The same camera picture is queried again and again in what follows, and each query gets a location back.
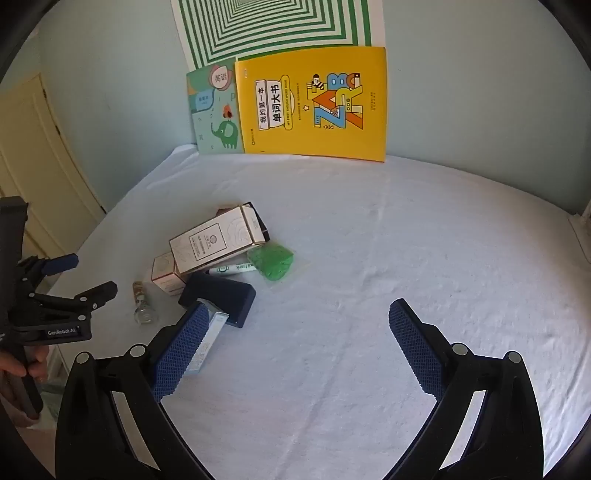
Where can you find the green whiteboard marker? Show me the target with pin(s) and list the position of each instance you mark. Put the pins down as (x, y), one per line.
(231, 269)

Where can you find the light blue barcode box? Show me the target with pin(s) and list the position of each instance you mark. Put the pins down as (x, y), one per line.
(217, 319)

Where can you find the black lipstick box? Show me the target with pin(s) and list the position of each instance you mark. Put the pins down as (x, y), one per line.
(261, 221)

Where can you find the cream door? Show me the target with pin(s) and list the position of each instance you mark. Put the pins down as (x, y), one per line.
(36, 165)

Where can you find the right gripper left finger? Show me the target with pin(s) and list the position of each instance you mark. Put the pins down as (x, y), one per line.
(91, 442)

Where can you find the small cartoon glass bottle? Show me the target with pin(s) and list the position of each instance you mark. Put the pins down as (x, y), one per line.
(144, 312)

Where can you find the green item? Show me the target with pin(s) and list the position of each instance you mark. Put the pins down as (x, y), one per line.
(280, 266)

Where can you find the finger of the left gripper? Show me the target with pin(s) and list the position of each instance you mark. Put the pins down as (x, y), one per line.
(46, 267)
(94, 298)

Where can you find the person's left hand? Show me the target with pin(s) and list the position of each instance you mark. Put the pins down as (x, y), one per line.
(37, 369)

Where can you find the green elephant book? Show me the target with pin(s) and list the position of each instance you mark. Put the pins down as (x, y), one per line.
(213, 104)

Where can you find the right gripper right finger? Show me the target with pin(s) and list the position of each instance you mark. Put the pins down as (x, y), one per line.
(506, 441)

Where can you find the dark red box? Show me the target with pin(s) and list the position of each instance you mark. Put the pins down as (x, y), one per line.
(226, 210)

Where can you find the yellow English word book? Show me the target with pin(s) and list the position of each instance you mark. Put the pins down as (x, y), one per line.
(325, 101)

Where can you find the white gold-trimmed box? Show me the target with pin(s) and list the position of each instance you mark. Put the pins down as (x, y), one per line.
(217, 239)

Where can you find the dark blue case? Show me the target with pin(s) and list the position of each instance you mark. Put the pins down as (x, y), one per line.
(231, 297)

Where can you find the green striped poster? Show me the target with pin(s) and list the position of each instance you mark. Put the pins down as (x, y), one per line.
(211, 31)

